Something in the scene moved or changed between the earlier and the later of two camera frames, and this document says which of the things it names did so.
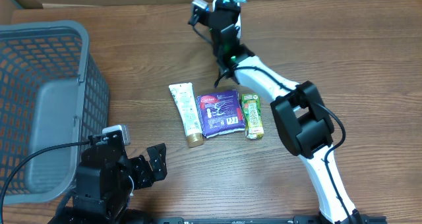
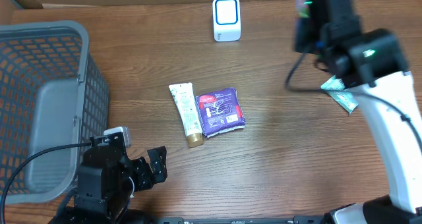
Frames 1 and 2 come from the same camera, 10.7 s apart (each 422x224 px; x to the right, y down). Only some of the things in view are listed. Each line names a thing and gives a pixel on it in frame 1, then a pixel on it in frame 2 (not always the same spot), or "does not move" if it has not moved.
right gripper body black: x=234 y=14 to x=312 y=38
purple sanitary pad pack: x=221 y=112 does not move
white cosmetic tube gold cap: x=184 y=96 does not move
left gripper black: x=158 y=163 does not move
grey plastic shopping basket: x=52 y=93 does not move
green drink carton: x=252 y=116 to x=302 y=6
